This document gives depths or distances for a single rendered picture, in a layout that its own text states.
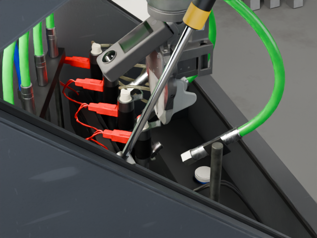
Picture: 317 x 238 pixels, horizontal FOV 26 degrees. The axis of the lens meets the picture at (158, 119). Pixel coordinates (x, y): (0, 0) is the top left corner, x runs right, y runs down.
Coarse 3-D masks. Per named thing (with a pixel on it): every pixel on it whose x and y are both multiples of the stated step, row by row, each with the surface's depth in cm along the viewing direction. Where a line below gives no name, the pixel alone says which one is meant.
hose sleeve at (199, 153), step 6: (228, 132) 98; (234, 132) 97; (216, 138) 99; (222, 138) 98; (228, 138) 98; (234, 138) 98; (240, 138) 98; (204, 144) 100; (228, 144) 99; (192, 150) 100; (198, 150) 100; (204, 150) 99; (192, 156) 100; (198, 156) 100; (204, 156) 100
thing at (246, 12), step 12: (228, 0) 85; (240, 0) 85; (240, 12) 86; (252, 12) 86; (252, 24) 87; (264, 36) 88; (12, 48) 91; (276, 48) 89; (12, 60) 92; (276, 60) 90; (12, 72) 93; (276, 72) 91; (12, 84) 94; (276, 84) 92; (12, 96) 96; (276, 96) 93; (264, 108) 95; (252, 120) 96; (264, 120) 96; (240, 132) 97
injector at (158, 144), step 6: (150, 126) 108; (144, 132) 108; (150, 132) 109; (138, 138) 108; (144, 138) 108; (150, 138) 109; (138, 144) 109; (144, 144) 109; (150, 144) 110; (156, 144) 112; (138, 150) 110; (144, 150) 110; (150, 150) 111; (156, 150) 112; (138, 156) 111; (144, 156) 111; (150, 156) 112; (138, 162) 112; (144, 162) 111
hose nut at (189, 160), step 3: (189, 150) 101; (183, 153) 101; (186, 153) 101; (189, 153) 100; (183, 156) 101; (186, 156) 100; (189, 156) 100; (183, 159) 101; (186, 159) 100; (189, 159) 100; (192, 159) 100; (186, 162) 101; (189, 162) 101; (192, 162) 101; (186, 165) 101
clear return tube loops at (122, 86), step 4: (100, 44) 129; (104, 44) 129; (108, 44) 130; (112, 44) 130; (136, 64) 126; (140, 64) 127; (144, 68) 137; (120, 76) 133; (124, 76) 134; (128, 80) 134; (132, 80) 134; (120, 84) 131; (148, 84) 133; (120, 88) 115; (124, 88) 117; (136, 88) 119; (140, 88) 119; (144, 88) 120; (148, 88) 120; (144, 100) 128
